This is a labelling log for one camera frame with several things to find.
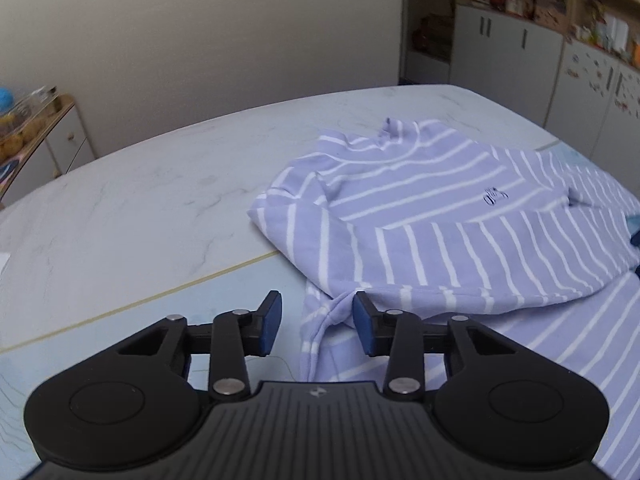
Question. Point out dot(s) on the small wooden side cabinet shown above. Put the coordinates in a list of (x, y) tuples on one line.
[(55, 150)]

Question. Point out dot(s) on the blue ball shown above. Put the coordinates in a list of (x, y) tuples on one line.
[(4, 98)]

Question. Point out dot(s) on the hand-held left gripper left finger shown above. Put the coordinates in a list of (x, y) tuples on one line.
[(270, 321)]

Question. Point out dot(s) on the purple white striped shirt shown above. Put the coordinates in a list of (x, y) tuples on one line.
[(450, 220)]

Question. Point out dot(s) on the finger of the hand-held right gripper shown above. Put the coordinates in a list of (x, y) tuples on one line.
[(634, 240)]

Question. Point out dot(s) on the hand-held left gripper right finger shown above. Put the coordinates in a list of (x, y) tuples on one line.
[(361, 321)]

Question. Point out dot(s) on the white boxes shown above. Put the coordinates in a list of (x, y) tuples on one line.
[(616, 34)]

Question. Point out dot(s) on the tall narrow open shelf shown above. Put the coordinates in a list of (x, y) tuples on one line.
[(425, 35)]

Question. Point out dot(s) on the clear plastic container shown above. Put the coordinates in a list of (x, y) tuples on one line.
[(31, 105)]

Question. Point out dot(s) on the pile of yellow fruit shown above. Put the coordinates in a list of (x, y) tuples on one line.
[(11, 137)]

